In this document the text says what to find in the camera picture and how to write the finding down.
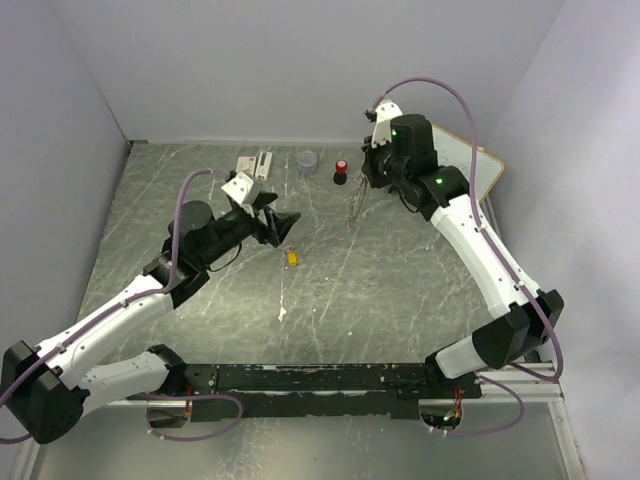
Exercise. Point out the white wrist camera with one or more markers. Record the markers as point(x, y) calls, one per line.
point(381, 117)
point(242, 191)

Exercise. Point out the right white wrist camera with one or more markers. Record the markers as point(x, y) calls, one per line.
point(381, 117)

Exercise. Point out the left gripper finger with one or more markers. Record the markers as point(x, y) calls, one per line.
point(263, 213)
point(277, 226)

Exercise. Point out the white framed whiteboard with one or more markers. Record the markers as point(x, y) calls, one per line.
point(456, 152)

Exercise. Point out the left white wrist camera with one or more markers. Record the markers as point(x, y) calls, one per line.
point(242, 191)

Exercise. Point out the white stapler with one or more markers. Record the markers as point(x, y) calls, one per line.
point(263, 165)

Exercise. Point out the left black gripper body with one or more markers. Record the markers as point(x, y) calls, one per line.
point(233, 227)

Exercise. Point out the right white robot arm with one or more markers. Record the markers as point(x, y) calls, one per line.
point(523, 315)

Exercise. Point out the clear plastic clip jar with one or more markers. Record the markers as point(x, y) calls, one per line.
point(307, 162)

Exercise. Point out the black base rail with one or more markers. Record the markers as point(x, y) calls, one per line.
point(395, 390)

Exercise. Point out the green white staple box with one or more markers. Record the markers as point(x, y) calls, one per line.
point(246, 164)

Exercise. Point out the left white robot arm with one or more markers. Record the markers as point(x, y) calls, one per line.
point(50, 387)

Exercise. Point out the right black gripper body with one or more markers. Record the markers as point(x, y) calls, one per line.
point(382, 167)

